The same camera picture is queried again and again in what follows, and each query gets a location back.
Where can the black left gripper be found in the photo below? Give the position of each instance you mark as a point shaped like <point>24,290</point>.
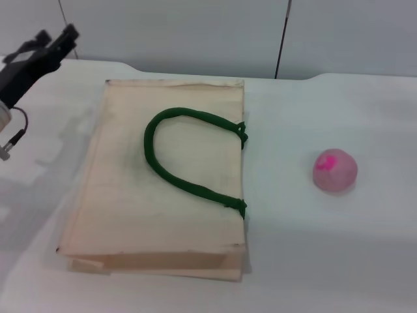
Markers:
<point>23,73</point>

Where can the pink peach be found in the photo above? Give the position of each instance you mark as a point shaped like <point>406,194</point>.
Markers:
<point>335,177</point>

